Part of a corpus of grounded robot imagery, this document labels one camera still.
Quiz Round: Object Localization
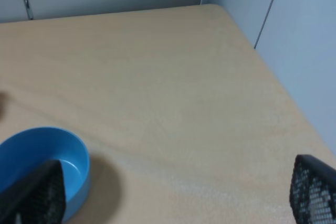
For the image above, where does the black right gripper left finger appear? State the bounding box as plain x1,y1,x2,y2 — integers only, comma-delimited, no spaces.
1,159,66,224

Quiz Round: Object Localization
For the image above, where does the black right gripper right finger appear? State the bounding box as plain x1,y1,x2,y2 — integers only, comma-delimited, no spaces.
289,154,335,224

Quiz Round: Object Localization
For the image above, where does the blue plastic bowl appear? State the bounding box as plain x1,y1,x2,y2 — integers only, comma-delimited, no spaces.
1,127,90,222

